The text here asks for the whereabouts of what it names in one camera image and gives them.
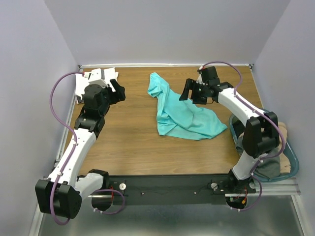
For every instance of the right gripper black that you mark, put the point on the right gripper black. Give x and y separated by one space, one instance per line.
191 84

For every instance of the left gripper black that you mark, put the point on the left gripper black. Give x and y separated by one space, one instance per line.
118 96

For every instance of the teal t shirt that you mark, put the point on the teal t shirt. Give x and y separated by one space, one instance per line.
181 119

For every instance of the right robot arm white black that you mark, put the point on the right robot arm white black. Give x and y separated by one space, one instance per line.
261 134

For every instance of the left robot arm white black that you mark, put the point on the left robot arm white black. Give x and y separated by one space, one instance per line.
61 193

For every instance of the folded white printed t shirt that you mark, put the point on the folded white printed t shirt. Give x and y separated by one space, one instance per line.
82 83

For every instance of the teal plastic laundry basket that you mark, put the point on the teal plastic laundry basket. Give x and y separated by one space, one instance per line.
236 128

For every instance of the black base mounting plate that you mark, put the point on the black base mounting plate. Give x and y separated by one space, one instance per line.
162 189

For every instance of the grey t shirt in basket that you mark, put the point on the grey t shirt in basket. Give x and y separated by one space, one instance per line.
269 169

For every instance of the beige t shirt in basket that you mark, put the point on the beige t shirt in basket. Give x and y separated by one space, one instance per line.
284 160

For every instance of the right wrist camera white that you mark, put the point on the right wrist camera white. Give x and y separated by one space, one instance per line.
199 79

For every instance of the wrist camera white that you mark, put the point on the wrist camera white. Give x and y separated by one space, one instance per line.
199 79
96 77

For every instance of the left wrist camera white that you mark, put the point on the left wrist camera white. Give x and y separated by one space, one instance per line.
96 77

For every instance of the aluminium back rail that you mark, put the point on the aluminium back rail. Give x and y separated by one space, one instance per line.
138 65

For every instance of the aluminium rail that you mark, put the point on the aluminium rail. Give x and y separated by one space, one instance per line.
65 132
284 187
138 65

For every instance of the aluminium left side rail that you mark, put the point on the aluminium left side rail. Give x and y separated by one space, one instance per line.
65 132

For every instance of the aluminium front rail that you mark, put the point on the aluminium front rail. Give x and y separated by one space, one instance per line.
284 187

